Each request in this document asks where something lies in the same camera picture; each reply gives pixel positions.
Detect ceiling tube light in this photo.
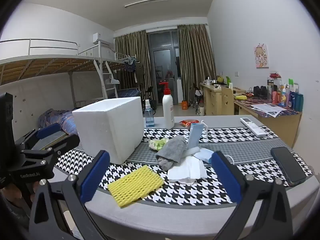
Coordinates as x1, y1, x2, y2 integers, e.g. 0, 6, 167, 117
124, 0, 166, 8

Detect cartoon girl wall picture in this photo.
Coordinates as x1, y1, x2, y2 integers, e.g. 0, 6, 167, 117
254, 43, 269, 68

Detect white tissue paper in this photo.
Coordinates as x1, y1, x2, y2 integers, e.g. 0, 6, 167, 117
167, 156, 208, 185

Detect wooden desk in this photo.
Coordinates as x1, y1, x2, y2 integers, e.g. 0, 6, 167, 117
201, 84, 302, 147

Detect yellow foam mesh sleeve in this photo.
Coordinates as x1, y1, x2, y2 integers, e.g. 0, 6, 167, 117
107, 165, 164, 207

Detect black headphones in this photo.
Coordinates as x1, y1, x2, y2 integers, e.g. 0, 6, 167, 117
253, 86, 268, 100

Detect wooden smiley chair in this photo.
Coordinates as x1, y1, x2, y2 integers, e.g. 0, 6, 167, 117
221, 87, 234, 115

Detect orange bag on floor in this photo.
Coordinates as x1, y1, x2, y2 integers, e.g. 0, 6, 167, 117
181, 101, 189, 110

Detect left brown curtain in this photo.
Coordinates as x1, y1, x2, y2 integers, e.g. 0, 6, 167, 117
115, 30, 152, 100

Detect black folding chair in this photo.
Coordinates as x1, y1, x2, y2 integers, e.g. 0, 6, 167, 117
142, 86, 157, 112

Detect person's left hand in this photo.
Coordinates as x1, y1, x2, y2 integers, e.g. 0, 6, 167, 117
1, 181, 39, 208

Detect papers on desk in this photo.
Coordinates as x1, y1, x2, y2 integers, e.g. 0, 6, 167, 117
251, 103, 286, 118

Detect blue face masks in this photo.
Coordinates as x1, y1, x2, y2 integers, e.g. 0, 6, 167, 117
185, 120, 213, 163

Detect right brown curtain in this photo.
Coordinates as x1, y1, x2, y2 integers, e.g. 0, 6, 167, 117
177, 24, 216, 101

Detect white air conditioner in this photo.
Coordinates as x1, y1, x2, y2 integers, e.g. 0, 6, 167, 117
92, 33, 111, 46

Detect black smartphone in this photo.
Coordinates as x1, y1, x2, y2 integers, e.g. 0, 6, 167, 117
271, 147, 306, 187

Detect glass balcony door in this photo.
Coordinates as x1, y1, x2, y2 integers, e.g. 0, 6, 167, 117
147, 29, 181, 105

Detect brown curtain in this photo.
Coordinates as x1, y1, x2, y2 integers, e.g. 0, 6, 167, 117
177, 24, 216, 101
115, 30, 152, 100

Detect grey cloth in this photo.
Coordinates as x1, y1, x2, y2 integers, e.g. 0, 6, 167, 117
156, 135, 187, 171

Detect white pump lotion bottle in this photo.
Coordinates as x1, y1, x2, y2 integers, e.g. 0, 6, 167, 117
159, 82, 175, 129

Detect yellow banana toy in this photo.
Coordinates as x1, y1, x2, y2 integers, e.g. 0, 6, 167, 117
234, 95, 247, 100

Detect white remote control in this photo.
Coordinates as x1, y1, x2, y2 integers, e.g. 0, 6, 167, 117
240, 118, 267, 138

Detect green tissue packet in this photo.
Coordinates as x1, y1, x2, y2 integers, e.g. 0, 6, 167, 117
149, 138, 169, 151

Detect toiletry bottles group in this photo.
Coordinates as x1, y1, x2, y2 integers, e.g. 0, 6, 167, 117
267, 72, 304, 112

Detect houndstooth table cloth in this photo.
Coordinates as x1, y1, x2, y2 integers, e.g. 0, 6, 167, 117
55, 126, 313, 207

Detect green spray bottle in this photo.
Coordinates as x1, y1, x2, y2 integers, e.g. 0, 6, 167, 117
226, 76, 231, 85

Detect metal bunk bed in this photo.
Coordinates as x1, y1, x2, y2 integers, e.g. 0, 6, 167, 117
1, 38, 124, 107

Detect red snack packet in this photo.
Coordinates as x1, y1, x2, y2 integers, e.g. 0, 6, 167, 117
179, 119, 199, 128

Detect white foam box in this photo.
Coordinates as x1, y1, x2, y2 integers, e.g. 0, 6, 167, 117
72, 96, 144, 165

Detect blue plaid quilt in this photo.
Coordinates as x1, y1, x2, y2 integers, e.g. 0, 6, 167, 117
38, 108, 78, 135

